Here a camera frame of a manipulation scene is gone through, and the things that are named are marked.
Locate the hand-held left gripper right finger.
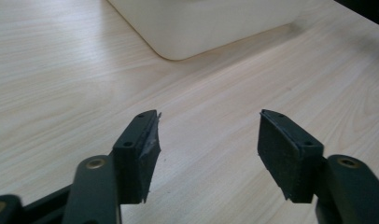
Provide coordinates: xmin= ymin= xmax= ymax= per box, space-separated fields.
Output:
xmin=257 ymin=108 xmax=325 ymax=204

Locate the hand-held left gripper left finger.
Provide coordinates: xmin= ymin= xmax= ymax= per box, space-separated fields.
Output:
xmin=111 ymin=109 xmax=162 ymax=205

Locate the white plastic box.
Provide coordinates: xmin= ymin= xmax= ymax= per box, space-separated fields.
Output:
xmin=106 ymin=0 xmax=307 ymax=62

